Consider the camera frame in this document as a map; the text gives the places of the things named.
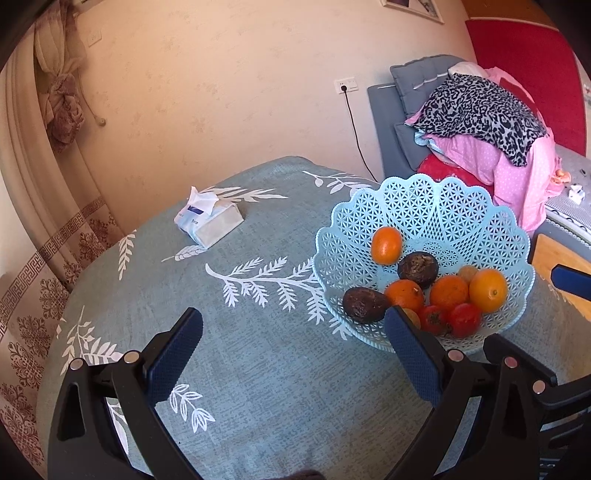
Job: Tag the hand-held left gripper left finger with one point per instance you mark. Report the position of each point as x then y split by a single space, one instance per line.
171 355

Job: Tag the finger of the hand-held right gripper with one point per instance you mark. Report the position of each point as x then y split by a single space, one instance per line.
572 279
572 392

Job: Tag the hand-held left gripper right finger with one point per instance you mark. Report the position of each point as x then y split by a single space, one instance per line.
411 350

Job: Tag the small tan round fruit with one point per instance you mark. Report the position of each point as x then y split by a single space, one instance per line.
413 319
467 273

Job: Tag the red tomato with dark stem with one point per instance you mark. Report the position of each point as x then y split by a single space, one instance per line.
434 318

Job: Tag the dark brown avocado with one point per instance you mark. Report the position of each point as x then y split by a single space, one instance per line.
364 304

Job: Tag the small oval orange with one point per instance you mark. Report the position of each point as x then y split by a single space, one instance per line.
488 289
387 245

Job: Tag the light blue plastic lattice basket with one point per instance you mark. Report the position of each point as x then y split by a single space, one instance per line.
438 217

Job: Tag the round orange with dark stem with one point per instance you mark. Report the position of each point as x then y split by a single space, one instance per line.
405 295

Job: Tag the grey bed mattress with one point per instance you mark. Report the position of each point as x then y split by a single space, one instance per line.
572 217

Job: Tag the dark brown round fruit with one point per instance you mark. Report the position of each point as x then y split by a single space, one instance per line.
417 270

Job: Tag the small white object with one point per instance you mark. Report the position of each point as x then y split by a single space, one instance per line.
577 192

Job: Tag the small orange-pink object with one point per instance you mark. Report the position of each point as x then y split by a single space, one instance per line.
562 175

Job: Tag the teal leaf-print tablecloth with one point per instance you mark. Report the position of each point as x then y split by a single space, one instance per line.
277 369

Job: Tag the pile of clothes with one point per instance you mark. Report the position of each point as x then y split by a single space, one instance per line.
512 184

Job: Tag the white tissue pack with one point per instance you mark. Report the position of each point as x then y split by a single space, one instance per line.
210 224

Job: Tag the beige patterned curtain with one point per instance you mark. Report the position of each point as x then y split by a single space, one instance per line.
41 258

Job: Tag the red pillow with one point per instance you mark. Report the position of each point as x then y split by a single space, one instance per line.
443 170

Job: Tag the leopard print cloth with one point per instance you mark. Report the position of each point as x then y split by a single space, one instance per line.
485 115

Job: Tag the red padded headboard panel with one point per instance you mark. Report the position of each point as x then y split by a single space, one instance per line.
531 69

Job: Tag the grey-blue chair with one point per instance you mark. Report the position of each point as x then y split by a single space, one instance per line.
385 129

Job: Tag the white pillow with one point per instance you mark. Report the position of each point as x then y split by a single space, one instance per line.
464 69

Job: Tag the grey quilted cushion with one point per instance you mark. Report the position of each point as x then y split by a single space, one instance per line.
415 76

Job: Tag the white wall socket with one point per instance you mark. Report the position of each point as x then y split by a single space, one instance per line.
345 85

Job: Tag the wooden headboard frame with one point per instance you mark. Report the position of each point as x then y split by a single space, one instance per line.
489 9

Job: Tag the framed wall picture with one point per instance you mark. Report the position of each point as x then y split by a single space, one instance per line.
415 7

